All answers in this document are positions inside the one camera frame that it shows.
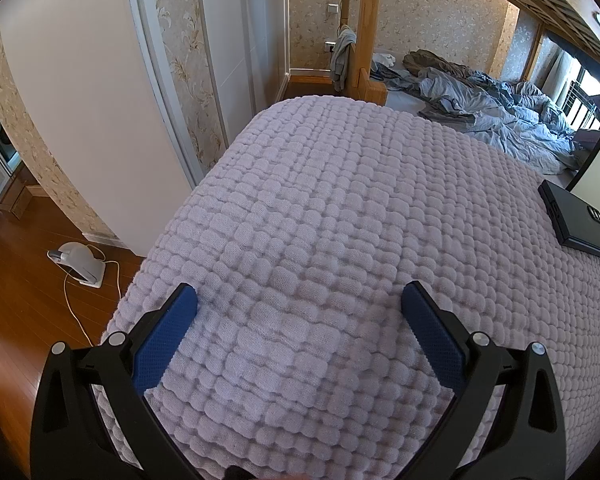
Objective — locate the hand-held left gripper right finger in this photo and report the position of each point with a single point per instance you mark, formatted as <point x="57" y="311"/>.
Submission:
<point x="432" y="332"/>

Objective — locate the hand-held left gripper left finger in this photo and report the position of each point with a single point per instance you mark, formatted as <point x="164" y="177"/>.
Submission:
<point x="165" y="330"/>

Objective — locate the white floor device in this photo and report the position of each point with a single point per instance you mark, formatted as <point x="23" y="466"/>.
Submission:
<point x="77" y="255"/>

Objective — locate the lilac quilted blanket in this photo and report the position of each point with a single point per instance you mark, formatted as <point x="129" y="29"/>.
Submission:
<point x="330" y="200"/>

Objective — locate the black flat case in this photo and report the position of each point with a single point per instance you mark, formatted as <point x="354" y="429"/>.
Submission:
<point x="580" y="225"/>

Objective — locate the wooden box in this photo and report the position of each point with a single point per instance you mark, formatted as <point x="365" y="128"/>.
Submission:
<point x="17" y="200"/>

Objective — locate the blue crumpled duvet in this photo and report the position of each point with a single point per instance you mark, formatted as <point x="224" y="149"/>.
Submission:
<point x="480" y="105"/>

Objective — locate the black window railing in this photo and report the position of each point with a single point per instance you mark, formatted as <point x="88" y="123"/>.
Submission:
<point x="582" y="105"/>

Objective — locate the brown blanket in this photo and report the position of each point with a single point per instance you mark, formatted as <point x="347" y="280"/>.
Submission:
<point x="430" y="60"/>

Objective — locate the white garment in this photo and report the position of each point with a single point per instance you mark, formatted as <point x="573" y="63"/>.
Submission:
<point x="384" y="60"/>

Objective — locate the grey hanging garment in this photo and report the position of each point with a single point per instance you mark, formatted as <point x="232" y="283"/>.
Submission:
<point x="341" y="55"/>

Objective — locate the white wardrobe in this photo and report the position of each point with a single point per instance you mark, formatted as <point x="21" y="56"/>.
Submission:
<point x="260" y="35"/>

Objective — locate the white wall socket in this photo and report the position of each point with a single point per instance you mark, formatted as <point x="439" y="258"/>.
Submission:
<point x="330" y="46"/>

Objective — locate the wooden bunk bed frame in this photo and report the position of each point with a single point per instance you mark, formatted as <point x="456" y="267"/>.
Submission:
<point x="367" y="10"/>

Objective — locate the white wall switch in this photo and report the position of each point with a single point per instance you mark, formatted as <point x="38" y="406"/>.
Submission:
<point x="333" y="8"/>

